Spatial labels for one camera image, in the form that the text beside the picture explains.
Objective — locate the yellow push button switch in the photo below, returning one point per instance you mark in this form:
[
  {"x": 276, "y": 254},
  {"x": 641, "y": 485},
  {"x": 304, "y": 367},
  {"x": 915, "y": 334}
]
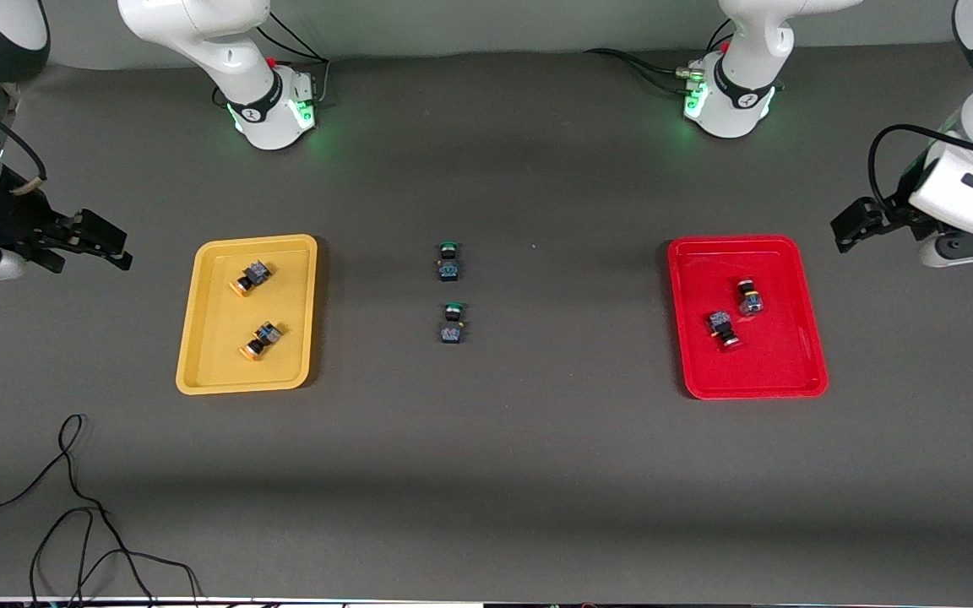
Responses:
[
  {"x": 252, "y": 277},
  {"x": 263, "y": 338}
]

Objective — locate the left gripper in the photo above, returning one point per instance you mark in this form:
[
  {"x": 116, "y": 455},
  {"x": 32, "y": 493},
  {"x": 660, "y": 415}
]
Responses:
[{"x": 890, "y": 213}]

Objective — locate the red plastic tray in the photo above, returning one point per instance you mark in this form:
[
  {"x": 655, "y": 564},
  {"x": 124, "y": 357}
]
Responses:
[{"x": 782, "y": 355}]

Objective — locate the green push button switch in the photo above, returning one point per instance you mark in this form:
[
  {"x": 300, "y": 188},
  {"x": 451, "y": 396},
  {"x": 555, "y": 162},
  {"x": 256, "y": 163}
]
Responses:
[
  {"x": 449, "y": 263},
  {"x": 452, "y": 325}
]

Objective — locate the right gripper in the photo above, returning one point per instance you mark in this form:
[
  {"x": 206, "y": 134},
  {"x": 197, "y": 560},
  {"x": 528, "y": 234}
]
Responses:
[{"x": 7, "y": 221}]

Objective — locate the yellow plastic tray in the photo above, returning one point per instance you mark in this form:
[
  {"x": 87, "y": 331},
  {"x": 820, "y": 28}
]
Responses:
[{"x": 208, "y": 363}]

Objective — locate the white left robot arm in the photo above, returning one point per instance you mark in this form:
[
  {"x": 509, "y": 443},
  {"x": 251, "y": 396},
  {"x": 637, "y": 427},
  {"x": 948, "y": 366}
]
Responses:
[{"x": 736, "y": 93}]

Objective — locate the red push button switch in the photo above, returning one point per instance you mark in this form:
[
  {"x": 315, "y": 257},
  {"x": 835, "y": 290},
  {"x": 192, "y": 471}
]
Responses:
[
  {"x": 721, "y": 325},
  {"x": 750, "y": 300}
]

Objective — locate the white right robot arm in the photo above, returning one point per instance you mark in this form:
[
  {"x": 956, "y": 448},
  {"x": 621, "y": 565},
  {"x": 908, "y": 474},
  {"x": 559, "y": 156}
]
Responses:
[{"x": 250, "y": 93}]

